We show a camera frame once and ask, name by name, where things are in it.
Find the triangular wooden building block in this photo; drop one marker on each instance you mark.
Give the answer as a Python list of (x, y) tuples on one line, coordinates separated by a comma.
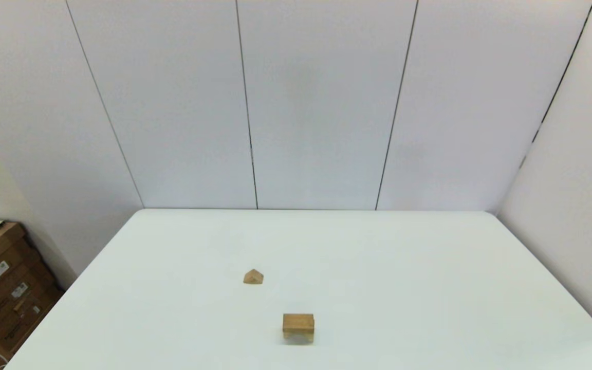
[(253, 277)]

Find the rectangular wooden building block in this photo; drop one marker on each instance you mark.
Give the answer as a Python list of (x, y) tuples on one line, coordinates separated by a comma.
[(298, 322)]

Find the arched wooden building block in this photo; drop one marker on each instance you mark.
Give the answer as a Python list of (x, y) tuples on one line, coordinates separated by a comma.
[(298, 337)]

